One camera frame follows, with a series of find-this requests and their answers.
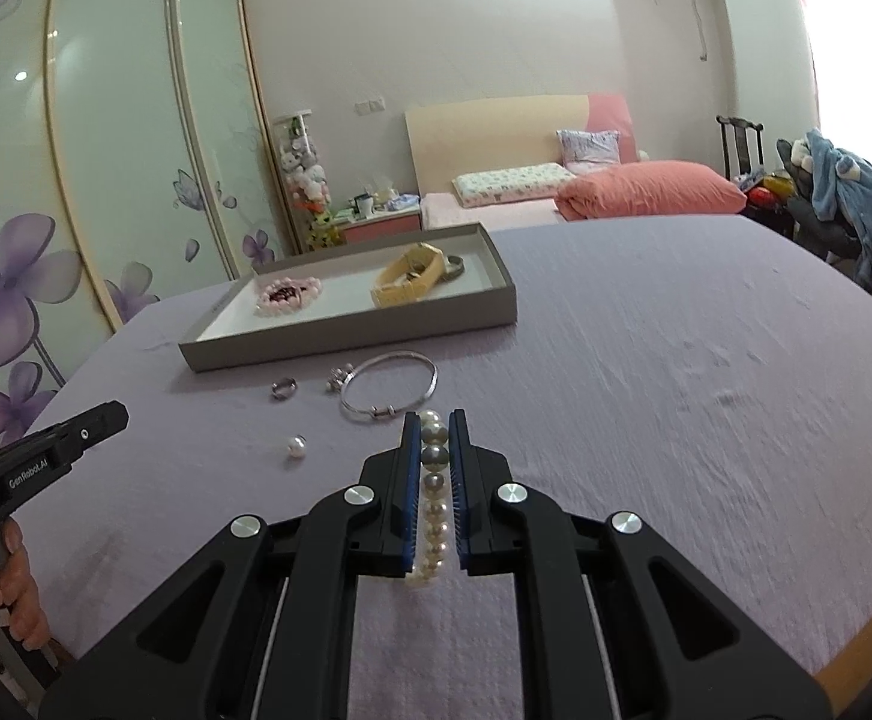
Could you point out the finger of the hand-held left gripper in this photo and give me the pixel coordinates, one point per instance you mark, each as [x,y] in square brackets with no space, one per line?
[94,427]

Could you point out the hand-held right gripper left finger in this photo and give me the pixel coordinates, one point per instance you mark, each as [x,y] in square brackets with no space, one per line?
[408,480]

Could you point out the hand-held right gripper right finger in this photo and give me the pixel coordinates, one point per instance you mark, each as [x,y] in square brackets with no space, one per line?
[460,480]

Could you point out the thin silver bangle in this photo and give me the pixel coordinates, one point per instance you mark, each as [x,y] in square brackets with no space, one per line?
[379,412]

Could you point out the single pearl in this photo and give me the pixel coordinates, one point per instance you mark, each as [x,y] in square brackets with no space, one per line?
[296,446]

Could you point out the small silver earring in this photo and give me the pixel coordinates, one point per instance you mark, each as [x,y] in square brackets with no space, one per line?
[338,379]

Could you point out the grey shallow tray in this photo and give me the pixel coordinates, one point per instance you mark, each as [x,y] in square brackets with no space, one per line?
[331,345]

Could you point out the yellow wristwatch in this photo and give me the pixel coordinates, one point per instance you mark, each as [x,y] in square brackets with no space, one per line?
[406,277]

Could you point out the person's left hand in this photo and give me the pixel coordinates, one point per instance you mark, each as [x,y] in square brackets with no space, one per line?
[27,592]

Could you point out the purple tablecloth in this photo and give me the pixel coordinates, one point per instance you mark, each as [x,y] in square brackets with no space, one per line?
[668,427]

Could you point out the pink white nightstand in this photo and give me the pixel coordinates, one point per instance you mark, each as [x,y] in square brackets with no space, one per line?
[379,229]

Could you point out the pink bed sheet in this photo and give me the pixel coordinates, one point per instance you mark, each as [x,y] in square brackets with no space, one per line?
[466,214]

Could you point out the flat floral pillow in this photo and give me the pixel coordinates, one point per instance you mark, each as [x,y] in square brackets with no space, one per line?
[511,184]

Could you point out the sliding wardrobe with flower print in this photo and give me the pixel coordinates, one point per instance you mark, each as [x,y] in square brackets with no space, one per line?
[120,127]

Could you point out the clear tube of plush toys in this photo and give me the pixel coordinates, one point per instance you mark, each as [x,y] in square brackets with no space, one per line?
[302,180]

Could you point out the beige pink bed headboard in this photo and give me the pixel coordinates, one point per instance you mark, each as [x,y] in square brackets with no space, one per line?
[496,135]

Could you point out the pink pillow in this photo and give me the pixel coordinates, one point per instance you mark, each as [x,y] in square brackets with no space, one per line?
[653,191]

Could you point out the small white patterned pillow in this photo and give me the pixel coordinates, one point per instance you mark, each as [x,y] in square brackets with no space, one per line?
[589,148]

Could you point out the red yellow toys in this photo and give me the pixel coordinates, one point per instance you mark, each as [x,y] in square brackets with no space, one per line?
[766,191]

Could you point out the dark wooden chair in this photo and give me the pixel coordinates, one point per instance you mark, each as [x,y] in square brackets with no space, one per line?
[728,150]

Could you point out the grey office chair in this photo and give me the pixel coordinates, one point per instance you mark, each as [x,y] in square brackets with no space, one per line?
[818,229]

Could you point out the blue plush robe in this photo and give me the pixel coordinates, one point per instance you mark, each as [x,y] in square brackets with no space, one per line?
[844,195]

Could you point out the air conditioner pipe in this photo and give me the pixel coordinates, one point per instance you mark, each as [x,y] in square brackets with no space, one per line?
[702,22]

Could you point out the white wall outlet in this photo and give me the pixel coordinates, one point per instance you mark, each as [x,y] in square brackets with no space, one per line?
[369,106]

